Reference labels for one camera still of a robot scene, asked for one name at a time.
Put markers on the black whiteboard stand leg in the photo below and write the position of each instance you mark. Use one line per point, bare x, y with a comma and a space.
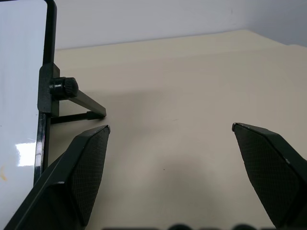
82, 108

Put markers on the white board with black frame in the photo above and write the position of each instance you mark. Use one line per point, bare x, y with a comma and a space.
21, 91

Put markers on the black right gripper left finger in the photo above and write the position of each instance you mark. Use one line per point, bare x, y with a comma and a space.
72, 177

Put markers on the black stand clamp knob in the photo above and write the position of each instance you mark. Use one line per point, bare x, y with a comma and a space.
64, 87

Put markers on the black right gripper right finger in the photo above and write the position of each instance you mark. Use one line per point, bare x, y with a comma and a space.
271, 167

